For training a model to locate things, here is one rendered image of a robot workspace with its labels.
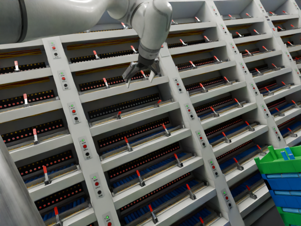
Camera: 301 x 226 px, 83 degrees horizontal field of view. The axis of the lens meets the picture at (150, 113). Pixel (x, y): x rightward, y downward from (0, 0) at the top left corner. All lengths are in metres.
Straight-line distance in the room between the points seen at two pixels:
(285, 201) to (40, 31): 1.09
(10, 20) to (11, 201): 0.27
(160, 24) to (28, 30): 0.42
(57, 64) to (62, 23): 0.78
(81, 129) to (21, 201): 0.66
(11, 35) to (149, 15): 0.43
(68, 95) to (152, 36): 0.60
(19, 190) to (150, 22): 0.56
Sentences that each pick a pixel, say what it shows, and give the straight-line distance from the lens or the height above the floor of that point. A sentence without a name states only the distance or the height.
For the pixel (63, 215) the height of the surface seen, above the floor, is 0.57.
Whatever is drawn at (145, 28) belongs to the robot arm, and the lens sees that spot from 0.67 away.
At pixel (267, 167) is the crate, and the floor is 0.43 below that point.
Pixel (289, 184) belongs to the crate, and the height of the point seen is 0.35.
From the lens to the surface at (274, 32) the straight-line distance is 2.38.
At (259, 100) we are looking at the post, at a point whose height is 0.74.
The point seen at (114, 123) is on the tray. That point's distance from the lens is 1.02.
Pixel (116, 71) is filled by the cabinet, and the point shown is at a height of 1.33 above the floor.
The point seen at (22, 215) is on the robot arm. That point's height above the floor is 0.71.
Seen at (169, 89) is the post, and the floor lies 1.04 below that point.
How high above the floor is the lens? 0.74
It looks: 9 degrees up
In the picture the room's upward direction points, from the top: 21 degrees counter-clockwise
